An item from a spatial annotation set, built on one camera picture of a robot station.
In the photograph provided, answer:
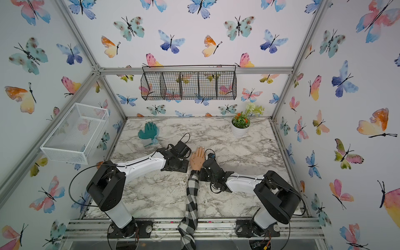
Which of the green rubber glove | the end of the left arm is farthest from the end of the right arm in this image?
the green rubber glove

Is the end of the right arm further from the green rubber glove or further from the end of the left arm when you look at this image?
the green rubber glove

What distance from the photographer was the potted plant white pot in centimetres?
100

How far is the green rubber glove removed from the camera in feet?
3.50

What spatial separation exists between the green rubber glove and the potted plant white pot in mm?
531
